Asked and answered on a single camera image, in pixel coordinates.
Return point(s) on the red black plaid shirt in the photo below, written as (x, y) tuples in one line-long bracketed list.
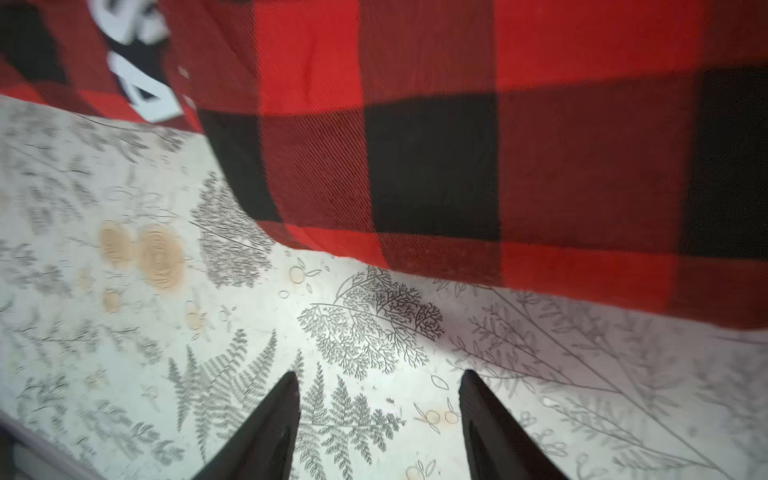
[(608, 151)]

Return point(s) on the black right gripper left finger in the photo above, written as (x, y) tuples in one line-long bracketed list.
[(263, 446)]

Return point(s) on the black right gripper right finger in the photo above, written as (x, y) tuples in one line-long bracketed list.
[(497, 446)]

